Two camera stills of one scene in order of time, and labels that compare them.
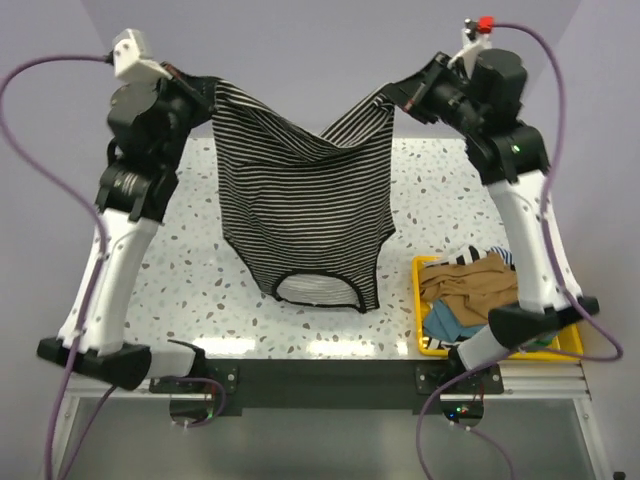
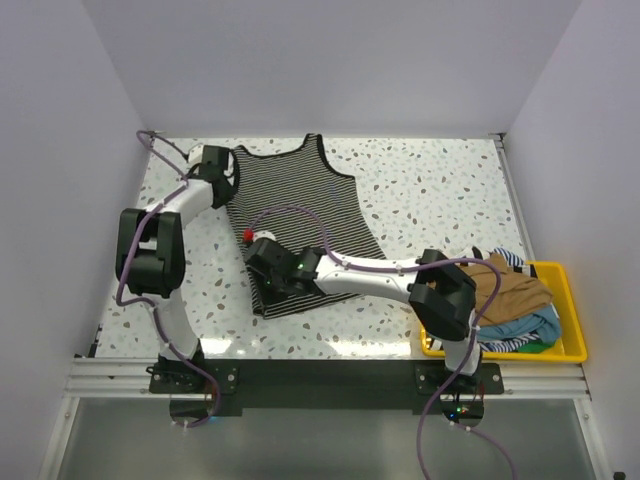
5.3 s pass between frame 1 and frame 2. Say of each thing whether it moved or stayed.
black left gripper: moved
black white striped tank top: moved
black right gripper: moved
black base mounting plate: stayed
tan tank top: stayed
